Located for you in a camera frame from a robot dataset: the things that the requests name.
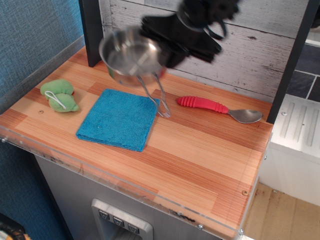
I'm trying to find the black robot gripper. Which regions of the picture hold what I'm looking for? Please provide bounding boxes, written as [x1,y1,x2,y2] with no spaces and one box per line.
[140,13,222,68]

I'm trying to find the white grooved sink unit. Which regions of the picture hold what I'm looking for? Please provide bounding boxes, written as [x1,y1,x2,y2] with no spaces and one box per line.
[259,94,320,206]

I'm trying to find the red handled metal spoon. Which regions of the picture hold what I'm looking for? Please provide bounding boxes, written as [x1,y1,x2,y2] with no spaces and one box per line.
[176,96,263,124]

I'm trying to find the blue microfibre towel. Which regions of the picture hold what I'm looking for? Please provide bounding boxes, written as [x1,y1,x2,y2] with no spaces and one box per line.
[76,89,158,152]

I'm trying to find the clear acrylic table guard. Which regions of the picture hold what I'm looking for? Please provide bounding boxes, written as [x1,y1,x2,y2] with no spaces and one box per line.
[0,120,272,240]

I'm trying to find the dark grey post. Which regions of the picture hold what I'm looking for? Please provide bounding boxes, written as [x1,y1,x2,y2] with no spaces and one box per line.
[266,0,320,124]
[78,0,103,67]

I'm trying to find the stainless steel saucepan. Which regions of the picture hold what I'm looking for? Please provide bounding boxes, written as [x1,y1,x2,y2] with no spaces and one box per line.
[98,25,171,118]

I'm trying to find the dark grey left post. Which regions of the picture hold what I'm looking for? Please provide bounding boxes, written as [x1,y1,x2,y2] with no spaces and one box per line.
[78,0,103,67]

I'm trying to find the dark grey right post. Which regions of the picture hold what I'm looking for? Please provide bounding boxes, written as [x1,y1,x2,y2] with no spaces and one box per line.
[266,0,320,124]

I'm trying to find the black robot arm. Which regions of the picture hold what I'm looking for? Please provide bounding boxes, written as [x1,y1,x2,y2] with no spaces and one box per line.
[140,0,239,68]

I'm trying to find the grey cabinet front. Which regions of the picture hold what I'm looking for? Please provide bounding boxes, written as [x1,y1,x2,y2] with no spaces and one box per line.
[36,156,240,240]

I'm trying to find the green plush toy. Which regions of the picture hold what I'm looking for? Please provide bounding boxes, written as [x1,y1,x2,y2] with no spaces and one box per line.
[40,79,79,113]

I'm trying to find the silver button control panel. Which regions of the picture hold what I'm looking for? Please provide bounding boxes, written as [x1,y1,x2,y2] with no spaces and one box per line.
[91,198,154,240]

